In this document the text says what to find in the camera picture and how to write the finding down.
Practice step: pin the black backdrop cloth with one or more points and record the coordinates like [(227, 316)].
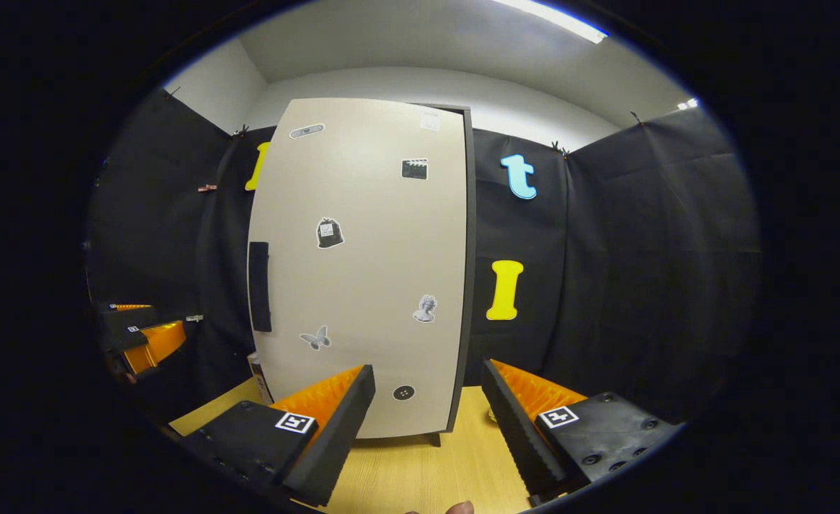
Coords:
[(641, 271)]

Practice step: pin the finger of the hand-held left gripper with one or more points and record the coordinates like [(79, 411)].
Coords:
[(155, 346), (130, 318)]

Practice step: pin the white book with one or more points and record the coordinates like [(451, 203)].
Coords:
[(259, 375)]

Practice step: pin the black binder clip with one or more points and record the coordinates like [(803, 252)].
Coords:
[(557, 148), (636, 118), (240, 131), (172, 91)]

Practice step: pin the ceiling light strip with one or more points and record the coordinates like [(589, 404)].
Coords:
[(688, 104), (555, 20)]

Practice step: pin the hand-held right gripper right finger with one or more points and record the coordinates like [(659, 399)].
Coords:
[(516, 435)]

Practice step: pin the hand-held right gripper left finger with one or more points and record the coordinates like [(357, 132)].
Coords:
[(334, 442)]

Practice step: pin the beige cabinet door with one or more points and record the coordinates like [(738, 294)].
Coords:
[(370, 271)]

